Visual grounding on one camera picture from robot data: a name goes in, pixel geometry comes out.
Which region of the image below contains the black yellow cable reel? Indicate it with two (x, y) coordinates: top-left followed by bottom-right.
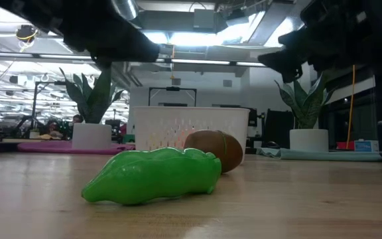
(15, 25), (39, 44)

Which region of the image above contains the brown toy kiwi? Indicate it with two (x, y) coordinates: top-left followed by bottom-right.
(183, 129), (244, 174)

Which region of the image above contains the purple cloth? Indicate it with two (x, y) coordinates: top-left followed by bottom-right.
(17, 141), (136, 156)

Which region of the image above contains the fake plant in white pot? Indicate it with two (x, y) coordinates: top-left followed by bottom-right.
(59, 64), (125, 150)
(275, 74), (338, 153)

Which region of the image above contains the red box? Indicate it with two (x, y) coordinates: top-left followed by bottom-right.
(336, 141), (356, 151)

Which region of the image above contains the white perforated plastic basket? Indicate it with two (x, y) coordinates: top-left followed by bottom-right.
(129, 106), (251, 163)

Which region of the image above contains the orange hanging cable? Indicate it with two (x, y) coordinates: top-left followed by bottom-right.
(346, 64), (357, 150)

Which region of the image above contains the blue and white box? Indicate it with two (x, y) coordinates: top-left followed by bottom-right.
(354, 139), (380, 153)

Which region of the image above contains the green cucumber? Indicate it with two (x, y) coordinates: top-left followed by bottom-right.
(80, 147), (223, 206)

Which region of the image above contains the teal cloth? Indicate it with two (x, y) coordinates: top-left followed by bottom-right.
(256, 147), (382, 163)

